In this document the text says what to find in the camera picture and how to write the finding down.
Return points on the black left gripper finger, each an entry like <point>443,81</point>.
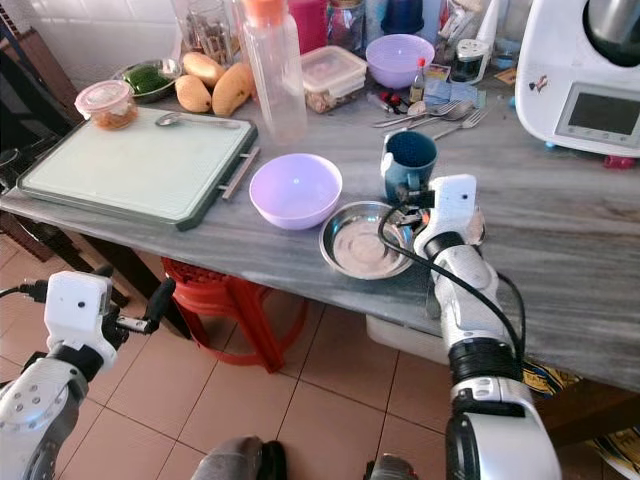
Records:
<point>159,298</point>

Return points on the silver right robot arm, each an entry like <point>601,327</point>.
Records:
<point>485,340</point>

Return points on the dark blue mug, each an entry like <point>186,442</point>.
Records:
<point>410,160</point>

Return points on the stainless steel plate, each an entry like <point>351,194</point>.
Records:
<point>360,245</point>

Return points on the red plastic stool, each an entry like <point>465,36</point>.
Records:
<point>240,310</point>

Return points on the lilac plastic bowl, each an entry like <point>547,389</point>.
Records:
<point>400,60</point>
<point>295,190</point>

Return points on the steel spoon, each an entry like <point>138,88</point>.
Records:
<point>438,109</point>
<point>458,112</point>
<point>170,119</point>

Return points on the steel fork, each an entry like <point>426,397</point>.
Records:
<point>470,120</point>

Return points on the small red-capped sauce bottle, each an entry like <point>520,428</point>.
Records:
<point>418,84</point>

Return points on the blue packet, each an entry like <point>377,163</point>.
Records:
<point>452,92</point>

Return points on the white plastic bin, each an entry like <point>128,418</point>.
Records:
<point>400,338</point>

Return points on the white green-rimmed cutting board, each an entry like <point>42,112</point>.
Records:
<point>135,168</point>

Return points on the clear rectangular plastic box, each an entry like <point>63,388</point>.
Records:
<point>333,75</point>

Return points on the clear bottle orange cap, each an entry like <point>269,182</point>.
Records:
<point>275,80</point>

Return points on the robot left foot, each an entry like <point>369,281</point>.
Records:
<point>235,462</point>

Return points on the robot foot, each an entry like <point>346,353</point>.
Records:
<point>390,470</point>
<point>235,462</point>

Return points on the glass jar with food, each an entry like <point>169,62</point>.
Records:
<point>345,22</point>

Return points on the dark blue cup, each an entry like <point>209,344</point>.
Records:
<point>402,15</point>

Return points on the pink plastic container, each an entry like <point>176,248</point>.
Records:
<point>308,22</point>

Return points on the round pink-lidded food container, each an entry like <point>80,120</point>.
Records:
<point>106,104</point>

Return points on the white kitchen appliance with screen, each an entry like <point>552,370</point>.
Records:
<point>575,80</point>

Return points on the bowl of green vegetables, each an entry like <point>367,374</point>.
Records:
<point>147,79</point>

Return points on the dark wooden chair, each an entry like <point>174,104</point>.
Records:
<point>25,70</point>

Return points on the large clear glass jar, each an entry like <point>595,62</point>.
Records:
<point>208,30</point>

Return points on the colourful patterned cloth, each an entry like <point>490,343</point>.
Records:
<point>585,410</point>

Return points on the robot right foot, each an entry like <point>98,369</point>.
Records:
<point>390,470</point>

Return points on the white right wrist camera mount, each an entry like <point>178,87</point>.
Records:
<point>453,208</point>

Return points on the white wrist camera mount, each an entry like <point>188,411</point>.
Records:
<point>453,208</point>
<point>76,305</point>

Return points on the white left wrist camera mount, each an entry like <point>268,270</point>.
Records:
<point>76,305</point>

